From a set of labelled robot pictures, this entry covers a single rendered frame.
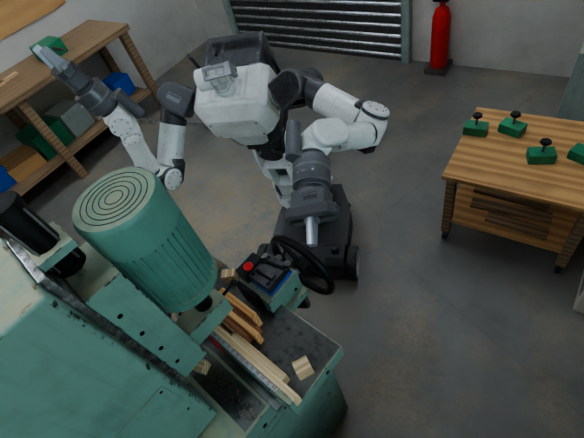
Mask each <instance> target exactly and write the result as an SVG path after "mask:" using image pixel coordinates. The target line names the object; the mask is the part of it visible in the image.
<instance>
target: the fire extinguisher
mask: <svg viewBox="0 0 584 438"><path fill-rule="evenodd" d="M448 1H449V0H433V2H440V6H439V7H437V8H436V9H435V13H434V15H433V17H432V32H431V48H430V61H429V63H428V64H427V66H426V67H425V68H424V74H428V75H435V76H445V75H446V74H447V72H448V70H449V69H450V68H451V66H452V65H453V59H448V45H449V34H450V24H451V12H450V9H449V7H448V6H447V5H445V4H446V3H448Z"/></svg>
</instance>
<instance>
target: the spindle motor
mask: <svg viewBox="0 0 584 438"><path fill-rule="evenodd" d="M72 219H73V224H74V228H75V230H76V232H77V233H78V234H79V235H80V236H81V237H82V238H83V239H84V240H85V241H86V242H87V243H89V244H90V245H91V246H92V247H93V248H94V249H95V250H96V251H97V252H98V253H99V254H100V255H101V256H103V257H104V258H106V259H107V260H109V261H111V262H112V263H113V264H114V265H115V266H116V267H117V268H118V269H119V270H120V271H121V272H122V273H123V274H124V275H126V276H127V277H128V278H129V279H130V280H131V281H132V282H133V283H134V284H135V285H136V286H137V287H138V288H139V289H140V290H141V291H142V292H143V293H144V294H145V295H146V296H147V297H148V298H149V299H150V300H151V301H152V302H153V303H154V304H155V305H157V306H158V307H159V308H160V309H161V310H162V311H165V312H169V313H178V312H183V311H185V310H188V309H191V308H193V307H195V306H196V305H197V304H199V303H200V302H201V301H203V300H204V299H205V298H206V297H207V295H208V294H209V293H210V291H211V290H212V289H213V287H214V285H215V283H216V278H217V266H216V262H215V260H214V258H213V257H212V255H211V254H210V253H209V252H208V250H207V249H206V247H205V246H204V244H203V243H202V241H201V239H200V238H199V237H198V235H197V234H196V232H195V231H194V230H193V228H192V227H191V225H190V224H189V222H188V220H187V219H186V217H185V216H184V215H183V213H182V211H181V210H180V209H179V208H178V206H177V205H176V203H175V201H174V200H173V198H172V197H171V195H170V194H169V192H168V191H167V190H166V188H165V187H164V185H163V184H162V182H161V181H160V179H159V178H158V176H157V175H156V174H154V173H153V172H151V171H149V170H146V169H143V168H138V167H130V168H124V169H119V170H116V171H113V172H111V173H109V174H108V175H106V176H103V177H101V178H100V179H98V180H97V181H95V182H94V183H92V184H91V185H90V186H89V187H88V188H87V189H86V190H85V191H84V192H83V193H82V194H81V196H80V197H79V198H78V200H77V202H76V204H75V206H74V208H73V213H72Z"/></svg>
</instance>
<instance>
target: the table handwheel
mask: <svg viewBox="0 0 584 438"><path fill-rule="evenodd" d="M278 243H279V244H280V246H281V247H282V248H283V249H284V250H285V251H286V252H287V253H288V254H289V256H290V257H291V258H292V259H293V260H294V262H293V263H292V264H293V267H294V269H295V271H296V272H297V274H298V276H299V278H300V281H301V283H302V284H303V285H304V286H306V287H307V288H309V289H311V290H313V291H315V292H316V293H318V294H321V295H331V294H332V293H333V292H334V291H335V281H334V278H333V276H332V275H331V274H330V272H329V270H328V269H327V268H326V266H325V265H324V264H323V263H322V262H321V261H320V259H319V258H318V257H316V256H315V255H314V254H313V253H312V252H311V251H310V250H308V249H307V248H306V247H304V246H303V245H301V244H300V243H299V242H297V241H295V240H293V239H291V238H289V237H286V236H274V237H273V238H272V239H271V241H270V247H271V250H272V252H273V254H274V255H277V254H280V255H282V253H281V251H280V250H279V247H278ZM288 246H289V247H290V248H292V249H294V250H295V251H297V252H298V253H299V254H301V255H302V256H298V257H297V256H296V255H295V254H294V253H293V252H292V251H291V250H290V249H289V248H288ZM282 259H283V260H284V261H286V259H285V257H284V256H283V255H282ZM311 263H312V264H313V265H314V266H315V268H316V269H317V270H318V271H319V272H318V271H316V270H315V269H312V268H311V267H312V266H311ZM307 272H309V273H311V274H313V275H317V276H318V277H320V278H322V279H323V280H325V282H326V283H327V287H322V286H319V285H317V284H315V283H313V282H311V281H310V280H309V279H307V278H306V277H304V275H306V273H307Z"/></svg>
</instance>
